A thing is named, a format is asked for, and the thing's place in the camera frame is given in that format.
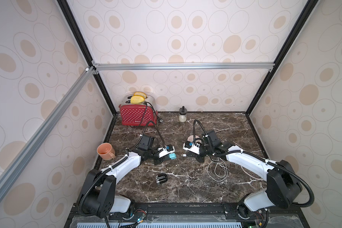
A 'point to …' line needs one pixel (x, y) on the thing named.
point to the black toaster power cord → (160, 120)
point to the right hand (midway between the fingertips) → (188, 155)
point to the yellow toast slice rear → (141, 93)
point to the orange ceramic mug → (106, 151)
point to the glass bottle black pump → (182, 114)
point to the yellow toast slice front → (137, 99)
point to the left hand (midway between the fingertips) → (170, 154)
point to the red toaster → (144, 114)
